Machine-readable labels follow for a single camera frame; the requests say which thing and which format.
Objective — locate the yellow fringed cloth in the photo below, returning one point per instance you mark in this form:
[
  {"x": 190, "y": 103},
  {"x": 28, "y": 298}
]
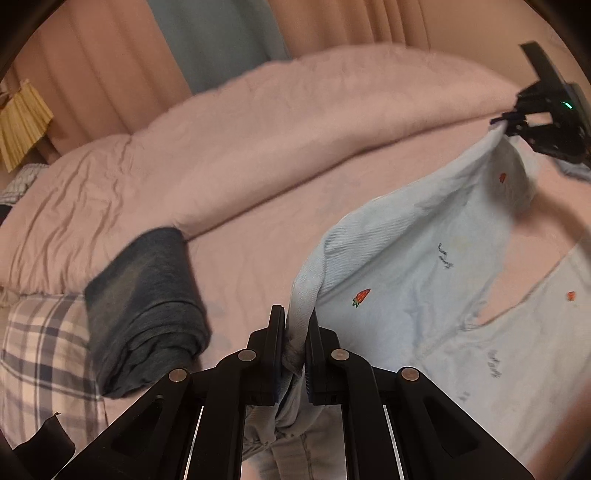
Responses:
[{"x": 21, "y": 124}]

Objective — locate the pink duvet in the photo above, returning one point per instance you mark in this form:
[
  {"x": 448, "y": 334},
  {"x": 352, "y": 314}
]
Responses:
[{"x": 231, "y": 138}]

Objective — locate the pink curtain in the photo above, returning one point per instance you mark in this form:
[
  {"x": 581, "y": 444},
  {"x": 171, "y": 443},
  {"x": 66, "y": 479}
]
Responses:
[
  {"x": 92, "y": 69},
  {"x": 392, "y": 23}
]

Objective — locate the dark blue folded pants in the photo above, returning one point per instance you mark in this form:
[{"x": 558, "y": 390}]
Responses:
[{"x": 147, "y": 314}]

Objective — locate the plaid pillow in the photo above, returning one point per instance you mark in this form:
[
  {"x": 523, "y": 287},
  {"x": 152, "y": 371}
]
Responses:
[{"x": 41, "y": 360}]

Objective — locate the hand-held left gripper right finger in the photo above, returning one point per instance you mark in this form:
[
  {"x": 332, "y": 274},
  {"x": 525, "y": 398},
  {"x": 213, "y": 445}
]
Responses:
[{"x": 316, "y": 350}]

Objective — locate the light blue denim shorts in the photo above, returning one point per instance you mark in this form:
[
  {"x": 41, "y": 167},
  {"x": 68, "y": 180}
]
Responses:
[{"x": 392, "y": 258}]

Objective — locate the grey checked cloth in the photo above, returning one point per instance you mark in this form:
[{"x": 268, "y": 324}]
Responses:
[{"x": 21, "y": 182}]

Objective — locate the blue curtain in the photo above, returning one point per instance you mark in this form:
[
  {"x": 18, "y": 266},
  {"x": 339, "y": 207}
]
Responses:
[{"x": 217, "y": 41}]

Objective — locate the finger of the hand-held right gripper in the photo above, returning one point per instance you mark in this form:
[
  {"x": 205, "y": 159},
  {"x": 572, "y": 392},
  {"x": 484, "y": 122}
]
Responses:
[
  {"x": 526, "y": 104},
  {"x": 535, "y": 136}
]

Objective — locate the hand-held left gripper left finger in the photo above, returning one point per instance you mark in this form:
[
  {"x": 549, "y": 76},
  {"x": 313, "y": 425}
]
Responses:
[{"x": 277, "y": 344}]

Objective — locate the dark cloth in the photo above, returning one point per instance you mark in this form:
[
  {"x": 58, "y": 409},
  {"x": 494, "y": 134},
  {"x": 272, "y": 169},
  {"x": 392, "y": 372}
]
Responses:
[{"x": 46, "y": 445}]

